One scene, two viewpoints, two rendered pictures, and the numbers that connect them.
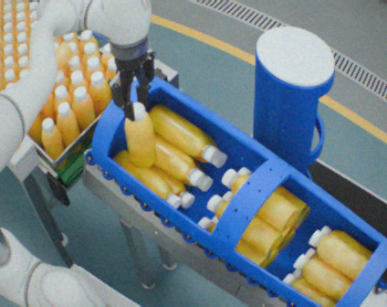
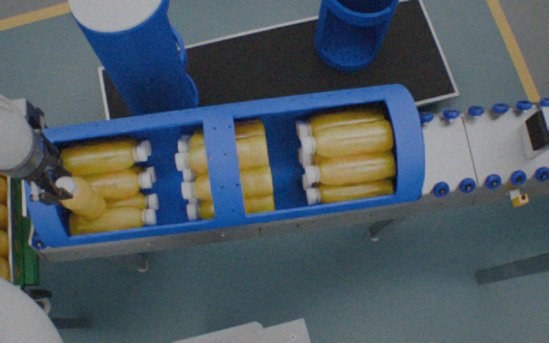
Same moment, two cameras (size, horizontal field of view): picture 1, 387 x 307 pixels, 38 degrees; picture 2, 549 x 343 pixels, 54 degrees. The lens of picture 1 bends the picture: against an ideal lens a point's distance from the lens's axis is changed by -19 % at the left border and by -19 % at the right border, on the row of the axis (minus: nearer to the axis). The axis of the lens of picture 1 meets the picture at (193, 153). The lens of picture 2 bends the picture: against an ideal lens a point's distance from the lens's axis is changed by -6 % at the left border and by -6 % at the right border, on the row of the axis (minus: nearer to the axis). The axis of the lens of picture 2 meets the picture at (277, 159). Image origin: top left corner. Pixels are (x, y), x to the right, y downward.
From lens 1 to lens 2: 0.48 m
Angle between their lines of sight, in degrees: 27
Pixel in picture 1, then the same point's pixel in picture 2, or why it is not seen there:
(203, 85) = (23, 73)
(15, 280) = not seen: outside the picture
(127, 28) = (14, 148)
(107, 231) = not seen: hidden behind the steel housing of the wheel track
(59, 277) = not seen: outside the picture
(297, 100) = (149, 34)
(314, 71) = not seen: outside the picture
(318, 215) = (272, 117)
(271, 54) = (94, 12)
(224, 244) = (234, 217)
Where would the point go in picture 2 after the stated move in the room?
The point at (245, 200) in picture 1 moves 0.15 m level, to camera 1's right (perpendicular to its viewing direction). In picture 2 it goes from (222, 172) to (268, 120)
